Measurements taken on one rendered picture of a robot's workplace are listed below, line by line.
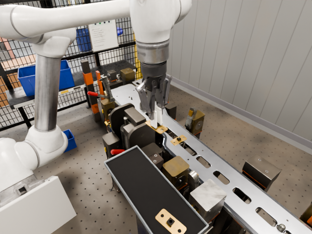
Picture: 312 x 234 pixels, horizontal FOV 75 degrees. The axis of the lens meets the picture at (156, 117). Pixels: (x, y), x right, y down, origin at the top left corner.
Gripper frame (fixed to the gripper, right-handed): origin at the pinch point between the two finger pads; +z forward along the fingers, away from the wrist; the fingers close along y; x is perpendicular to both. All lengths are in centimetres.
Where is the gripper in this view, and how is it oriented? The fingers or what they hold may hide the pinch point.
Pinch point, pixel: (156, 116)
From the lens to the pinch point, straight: 69.8
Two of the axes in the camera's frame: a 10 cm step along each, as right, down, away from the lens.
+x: 6.5, 4.4, -6.2
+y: -7.6, 4.1, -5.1
